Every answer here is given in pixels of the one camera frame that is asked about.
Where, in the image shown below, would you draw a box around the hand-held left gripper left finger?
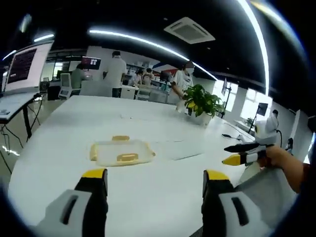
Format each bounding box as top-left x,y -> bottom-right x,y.
36,167 -> 110,237

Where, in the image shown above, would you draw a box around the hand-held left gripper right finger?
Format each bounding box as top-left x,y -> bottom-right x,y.
201,169 -> 272,237

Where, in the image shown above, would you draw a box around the clear container with yellow buckle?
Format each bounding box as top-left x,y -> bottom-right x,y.
89,135 -> 157,167

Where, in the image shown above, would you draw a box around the person's right hand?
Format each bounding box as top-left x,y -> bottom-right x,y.
260,146 -> 293,177

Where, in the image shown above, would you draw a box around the small screen on tripod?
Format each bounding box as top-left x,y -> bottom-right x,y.
248,102 -> 269,136

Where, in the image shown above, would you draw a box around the monitor on black stand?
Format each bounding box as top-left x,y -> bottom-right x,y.
221,78 -> 234,119

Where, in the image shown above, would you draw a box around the green potted plant white pot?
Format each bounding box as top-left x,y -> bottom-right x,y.
182,83 -> 224,126

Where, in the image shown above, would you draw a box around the long curved ceiling light strip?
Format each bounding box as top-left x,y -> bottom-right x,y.
237,0 -> 270,94

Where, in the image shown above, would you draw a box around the white office chair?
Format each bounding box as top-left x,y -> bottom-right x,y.
58,72 -> 74,100

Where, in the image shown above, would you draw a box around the white side desk black legs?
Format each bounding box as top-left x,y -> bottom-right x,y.
0,91 -> 47,151

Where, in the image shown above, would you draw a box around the ceiling air vent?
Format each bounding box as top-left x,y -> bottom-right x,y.
163,16 -> 216,45

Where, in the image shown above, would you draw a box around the large display screen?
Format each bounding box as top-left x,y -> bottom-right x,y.
4,41 -> 54,93

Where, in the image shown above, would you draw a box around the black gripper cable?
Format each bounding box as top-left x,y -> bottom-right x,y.
276,128 -> 284,149

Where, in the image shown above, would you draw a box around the wall television screen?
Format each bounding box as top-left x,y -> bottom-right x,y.
81,56 -> 102,71

